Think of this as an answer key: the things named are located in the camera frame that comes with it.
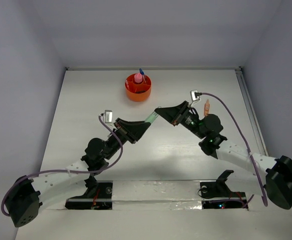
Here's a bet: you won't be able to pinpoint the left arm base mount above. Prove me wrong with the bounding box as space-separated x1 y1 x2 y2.
65 177 113 211

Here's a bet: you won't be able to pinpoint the clear blue-capped glue bottle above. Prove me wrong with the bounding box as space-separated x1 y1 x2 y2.
139 68 145 80

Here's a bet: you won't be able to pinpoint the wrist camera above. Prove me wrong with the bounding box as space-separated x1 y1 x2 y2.
103 110 113 124
190 90 202 106

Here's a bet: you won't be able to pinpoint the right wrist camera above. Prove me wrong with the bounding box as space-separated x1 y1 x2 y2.
190 90 202 106

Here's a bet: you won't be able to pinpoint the aluminium side rail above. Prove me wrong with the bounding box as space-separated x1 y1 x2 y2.
235 67 268 155

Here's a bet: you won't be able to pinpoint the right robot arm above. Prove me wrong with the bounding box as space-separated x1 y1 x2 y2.
155 101 292 210

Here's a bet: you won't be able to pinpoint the green highlighter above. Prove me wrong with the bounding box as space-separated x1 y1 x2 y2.
145 111 159 124

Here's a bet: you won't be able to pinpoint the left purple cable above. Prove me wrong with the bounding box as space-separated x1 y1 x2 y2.
0 113 123 216

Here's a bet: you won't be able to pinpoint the black handled scissors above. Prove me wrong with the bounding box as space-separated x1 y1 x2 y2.
136 90 147 94

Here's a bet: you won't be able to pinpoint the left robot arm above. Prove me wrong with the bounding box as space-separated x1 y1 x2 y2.
0 116 152 228

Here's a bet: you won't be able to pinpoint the orange round organizer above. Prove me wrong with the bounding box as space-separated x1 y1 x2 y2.
125 74 152 102

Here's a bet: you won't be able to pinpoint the pink glue stick tube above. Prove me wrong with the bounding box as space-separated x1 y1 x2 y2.
133 73 143 84

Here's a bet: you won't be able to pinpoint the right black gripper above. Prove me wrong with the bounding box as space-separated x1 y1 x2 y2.
154 101 206 140

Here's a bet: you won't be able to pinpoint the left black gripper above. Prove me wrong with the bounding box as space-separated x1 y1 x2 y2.
103 117 149 160

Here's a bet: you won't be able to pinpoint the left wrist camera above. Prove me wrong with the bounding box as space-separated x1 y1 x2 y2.
103 110 113 124

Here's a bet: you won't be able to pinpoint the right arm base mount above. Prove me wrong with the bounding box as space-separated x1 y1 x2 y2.
197 170 248 210

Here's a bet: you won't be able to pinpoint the orange highlighter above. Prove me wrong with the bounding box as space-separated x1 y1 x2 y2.
204 99 210 116

